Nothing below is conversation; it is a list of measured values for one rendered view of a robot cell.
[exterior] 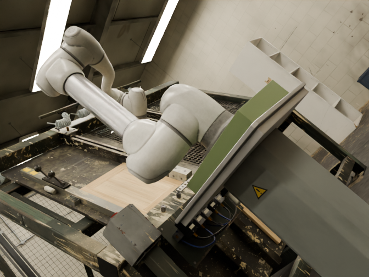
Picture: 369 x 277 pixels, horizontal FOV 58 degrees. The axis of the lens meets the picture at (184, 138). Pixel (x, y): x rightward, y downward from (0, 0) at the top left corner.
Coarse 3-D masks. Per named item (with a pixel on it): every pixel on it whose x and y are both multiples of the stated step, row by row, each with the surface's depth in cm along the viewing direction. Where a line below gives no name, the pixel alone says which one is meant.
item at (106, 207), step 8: (24, 168) 205; (24, 176) 203; (32, 176) 197; (40, 176) 195; (48, 184) 189; (64, 192) 183; (72, 192) 179; (80, 192) 179; (80, 200) 176; (88, 200) 172; (96, 200) 172; (104, 200) 171; (96, 208) 170; (104, 208) 166; (112, 208) 165; (120, 208) 164
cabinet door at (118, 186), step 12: (120, 168) 205; (96, 180) 193; (108, 180) 193; (120, 180) 193; (132, 180) 192; (168, 180) 190; (96, 192) 182; (108, 192) 182; (120, 192) 181; (132, 192) 181; (144, 192) 181; (156, 192) 180; (168, 192) 179; (120, 204) 171; (144, 204) 171; (156, 204) 170
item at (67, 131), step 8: (64, 112) 236; (64, 128) 244; (72, 128) 243; (64, 136) 240; (72, 136) 238; (80, 136) 238; (72, 144) 237; (80, 144) 232; (88, 144) 227; (96, 144) 227; (104, 144) 225; (96, 152) 225; (104, 152) 220; (112, 152) 215; (120, 152) 213; (120, 160) 214; (176, 168) 192; (184, 168) 192; (168, 176) 194; (176, 176) 190; (184, 176) 186
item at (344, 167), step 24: (288, 120) 292; (336, 144) 281; (336, 168) 292; (360, 168) 280; (240, 216) 212; (240, 240) 198; (264, 240) 206; (144, 264) 163; (216, 264) 180; (240, 264) 179; (264, 264) 194
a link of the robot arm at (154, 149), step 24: (48, 72) 137; (72, 72) 137; (72, 96) 136; (96, 96) 130; (120, 120) 123; (144, 120) 121; (144, 144) 115; (168, 144) 113; (144, 168) 113; (168, 168) 116
